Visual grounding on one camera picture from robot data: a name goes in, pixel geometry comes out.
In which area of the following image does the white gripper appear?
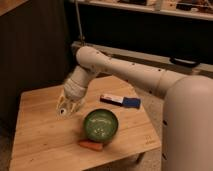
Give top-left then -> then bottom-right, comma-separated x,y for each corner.
56,79 -> 87,115

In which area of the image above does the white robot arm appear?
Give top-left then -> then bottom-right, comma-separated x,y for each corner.
56,46 -> 213,171

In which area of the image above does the green bowl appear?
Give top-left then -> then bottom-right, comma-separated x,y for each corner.
83,109 -> 119,143

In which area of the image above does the orange carrot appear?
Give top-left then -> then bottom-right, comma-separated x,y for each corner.
78,140 -> 103,151

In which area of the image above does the blue white rectangular box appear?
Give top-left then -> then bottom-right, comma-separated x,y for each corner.
100,94 -> 141,109

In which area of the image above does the vertical metal pole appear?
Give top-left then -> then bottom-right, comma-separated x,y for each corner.
74,0 -> 86,46

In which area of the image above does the upper shelf with clutter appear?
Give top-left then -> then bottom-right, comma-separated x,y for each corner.
68,0 -> 213,21

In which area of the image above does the metal shelf rail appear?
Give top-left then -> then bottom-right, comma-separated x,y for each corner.
70,41 -> 213,80

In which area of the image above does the black handle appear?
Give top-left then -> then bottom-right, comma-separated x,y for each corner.
169,57 -> 200,68

